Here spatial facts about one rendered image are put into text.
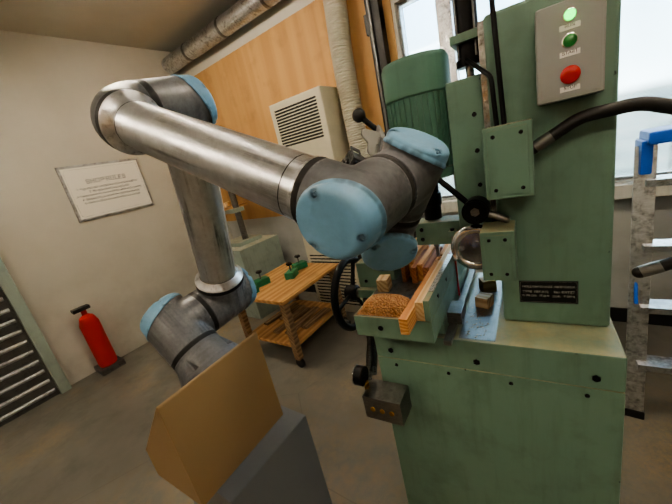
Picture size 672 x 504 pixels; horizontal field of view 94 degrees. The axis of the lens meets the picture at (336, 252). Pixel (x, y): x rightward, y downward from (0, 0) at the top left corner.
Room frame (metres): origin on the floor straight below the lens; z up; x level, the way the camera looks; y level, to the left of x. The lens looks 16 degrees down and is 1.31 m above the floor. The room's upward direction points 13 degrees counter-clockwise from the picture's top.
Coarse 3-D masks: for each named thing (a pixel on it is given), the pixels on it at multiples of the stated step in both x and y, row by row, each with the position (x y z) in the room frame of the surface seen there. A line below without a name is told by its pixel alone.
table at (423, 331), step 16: (368, 288) 0.99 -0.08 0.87; (400, 288) 0.87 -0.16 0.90; (416, 288) 0.84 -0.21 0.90; (448, 288) 0.81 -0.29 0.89; (448, 304) 0.80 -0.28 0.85; (368, 320) 0.74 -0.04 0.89; (384, 320) 0.72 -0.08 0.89; (432, 320) 0.66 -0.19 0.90; (384, 336) 0.72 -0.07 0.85; (400, 336) 0.70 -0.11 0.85; (416, 336) 0.68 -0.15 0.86; (432, 336) 0.65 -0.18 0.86
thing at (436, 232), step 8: (448, 216) 0.93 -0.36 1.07; (456, 216) 0.90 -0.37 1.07; (424, 224) 0.91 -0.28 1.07; (432, 224) 0.90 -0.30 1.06; (440, 224) 0.89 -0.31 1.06; (448, 224) 0.87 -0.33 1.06; (456, 224) 0.86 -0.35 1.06; (416, 232) 0.93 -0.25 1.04; (424, 232) 0.91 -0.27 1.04; (432, 232) 0.90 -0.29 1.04; (440, 232) 0.89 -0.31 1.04; (424, 240) 0.91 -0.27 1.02; (432, 240) 0.90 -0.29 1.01; (440, 240) 0.89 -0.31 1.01; (448, 240) 0.88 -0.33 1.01
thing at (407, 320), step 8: (432, 264) 0.90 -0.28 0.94; (424, 280) 0.80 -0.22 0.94; (416, 296) 0.72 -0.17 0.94; (408, 304) 0.69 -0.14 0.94; (408, 312) 0.65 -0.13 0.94; (400, 320) 0.63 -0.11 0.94; (408, 320) 0.63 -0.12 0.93; (416, 320) 0.67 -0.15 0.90; (400, 328) 0.63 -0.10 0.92; (408, 328) 0.62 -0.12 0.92
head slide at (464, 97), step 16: (464, 80) 0.80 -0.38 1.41; (480, 80) 0.78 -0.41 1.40; (448, 96) 0.82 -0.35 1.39; (464, 96) 0.80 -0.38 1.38; (480, 96) 0.78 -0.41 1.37; (448, 112) 0.82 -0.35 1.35; (464, 112) 0.80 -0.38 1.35; (480, 112) 0.78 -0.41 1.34; (464, 128) 0.81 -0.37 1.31; (480, 128) 0.79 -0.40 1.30; (464, 144) 0.81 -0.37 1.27; (480, 144) 0.79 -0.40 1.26; (464, 160) 0.81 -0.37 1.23; (480, 160) 0.79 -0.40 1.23; (464, 176) 0.81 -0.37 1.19; (480, 176) 0.79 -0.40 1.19; (464, 192) 0.81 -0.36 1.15; (480, 192) 0.79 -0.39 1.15; (464, 224) 0.82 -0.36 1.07
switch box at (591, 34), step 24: (576, 0) 0.61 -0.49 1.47; (600, 0) 0.59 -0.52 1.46; (552, 24) 0.62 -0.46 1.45; (600, 24) 0.59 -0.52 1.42; (552, 48) 0.63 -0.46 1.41; (600, 48) 0.59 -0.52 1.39; (552, 72) 0.63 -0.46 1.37; (600, 72) 0.59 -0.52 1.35; (552, 96) 0.63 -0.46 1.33; (576, 96) 0.61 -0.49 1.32
